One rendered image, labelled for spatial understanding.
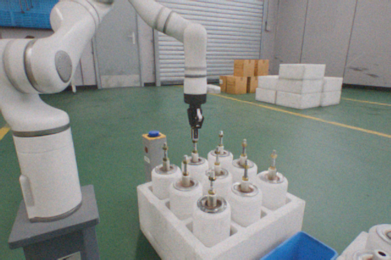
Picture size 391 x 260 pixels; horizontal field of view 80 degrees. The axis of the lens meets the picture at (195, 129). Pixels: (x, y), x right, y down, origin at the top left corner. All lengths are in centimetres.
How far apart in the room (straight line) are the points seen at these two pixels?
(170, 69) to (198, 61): 505
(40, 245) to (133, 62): 517
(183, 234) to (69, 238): 26
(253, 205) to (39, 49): 57
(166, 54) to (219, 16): 168
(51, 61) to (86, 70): 499
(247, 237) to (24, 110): 55
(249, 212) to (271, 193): 11
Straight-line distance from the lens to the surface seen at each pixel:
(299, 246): 82
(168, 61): 574
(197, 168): 80
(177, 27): 76
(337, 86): 377
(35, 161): 50
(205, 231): 60
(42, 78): 45
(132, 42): 558
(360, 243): 73
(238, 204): 66
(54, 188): 52
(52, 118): 48
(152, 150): 89
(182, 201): 67
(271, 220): 71
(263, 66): 467
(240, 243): 63
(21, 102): 50
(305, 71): 318
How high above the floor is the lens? 60
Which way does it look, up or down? 17 degrees down
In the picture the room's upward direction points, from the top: straight up
